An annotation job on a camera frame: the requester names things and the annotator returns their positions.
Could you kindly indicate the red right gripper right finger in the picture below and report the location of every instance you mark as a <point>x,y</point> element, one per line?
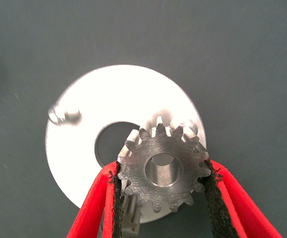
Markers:
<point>235,210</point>

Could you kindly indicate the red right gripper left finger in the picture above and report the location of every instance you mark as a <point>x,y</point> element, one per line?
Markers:
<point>93,210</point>

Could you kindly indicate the dark grey table cloth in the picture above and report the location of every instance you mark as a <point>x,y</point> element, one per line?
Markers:
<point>208,49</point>

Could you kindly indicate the round metal carrier plate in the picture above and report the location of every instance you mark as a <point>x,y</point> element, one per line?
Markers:
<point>108,99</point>

